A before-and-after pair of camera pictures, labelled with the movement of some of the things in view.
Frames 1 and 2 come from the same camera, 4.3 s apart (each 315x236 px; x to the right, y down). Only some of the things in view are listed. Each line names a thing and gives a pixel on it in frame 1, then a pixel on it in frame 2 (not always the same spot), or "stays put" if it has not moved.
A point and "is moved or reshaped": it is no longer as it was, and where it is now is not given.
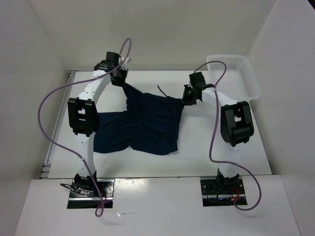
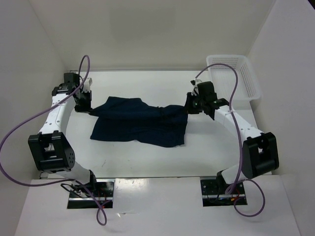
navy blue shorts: (150, 124) is moved or reshaped
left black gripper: (122, 81) → (87, 107)
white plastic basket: (240, 82) stays put
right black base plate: (222, 192) stays put
